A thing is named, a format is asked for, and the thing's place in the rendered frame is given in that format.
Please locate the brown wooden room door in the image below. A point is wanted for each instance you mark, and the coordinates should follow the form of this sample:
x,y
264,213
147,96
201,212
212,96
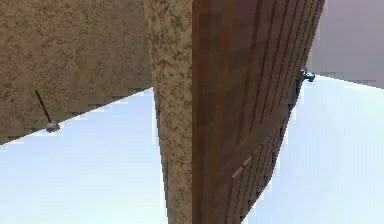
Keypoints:
x,y
240,100

